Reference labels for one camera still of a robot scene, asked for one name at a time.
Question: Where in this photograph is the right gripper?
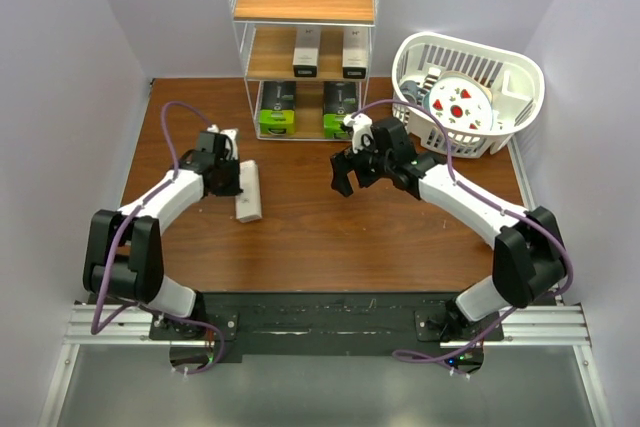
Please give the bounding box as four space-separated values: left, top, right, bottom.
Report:
331 133 394 198

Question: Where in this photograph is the small silver box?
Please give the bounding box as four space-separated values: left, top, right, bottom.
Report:
235 160 262 223

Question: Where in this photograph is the black green razor box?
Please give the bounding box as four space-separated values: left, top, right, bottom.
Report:
322 81 359 140
258 81 296 136

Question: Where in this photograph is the silver box with H logo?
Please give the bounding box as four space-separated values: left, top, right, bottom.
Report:
292 26 321 77

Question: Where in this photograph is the narrow silver razor box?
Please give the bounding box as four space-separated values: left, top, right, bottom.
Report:
342 27 369 80

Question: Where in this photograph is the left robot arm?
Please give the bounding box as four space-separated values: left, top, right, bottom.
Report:
83 126 242 339

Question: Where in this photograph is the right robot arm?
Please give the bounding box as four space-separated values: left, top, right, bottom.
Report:
330 114 568 340

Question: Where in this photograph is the grey item in basket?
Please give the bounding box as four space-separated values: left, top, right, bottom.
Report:
400 80 425 106

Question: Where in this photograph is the watermelon pattern plate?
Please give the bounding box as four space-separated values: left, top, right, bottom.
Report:
422 72 494 131

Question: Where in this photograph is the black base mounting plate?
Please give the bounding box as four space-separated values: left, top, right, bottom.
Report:
144 289 557 373

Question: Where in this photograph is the white plastic dish basket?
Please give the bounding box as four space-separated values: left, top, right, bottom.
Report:
392 32 545 158

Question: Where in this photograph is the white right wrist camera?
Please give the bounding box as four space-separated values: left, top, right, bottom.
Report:
342 113 373 153

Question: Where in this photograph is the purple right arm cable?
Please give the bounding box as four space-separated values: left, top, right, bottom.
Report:
352 98 574 366

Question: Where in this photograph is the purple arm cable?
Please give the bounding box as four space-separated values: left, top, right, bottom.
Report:
352 98 574 366
90 101 226 376

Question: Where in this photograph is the white wire wooden shelf rack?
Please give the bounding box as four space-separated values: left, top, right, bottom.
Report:
227 0 379 141

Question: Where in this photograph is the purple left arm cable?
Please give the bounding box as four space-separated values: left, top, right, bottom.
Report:
90 101 226 376

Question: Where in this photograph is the aluminium frame rail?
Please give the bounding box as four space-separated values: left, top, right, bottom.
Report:
38 141 614 427

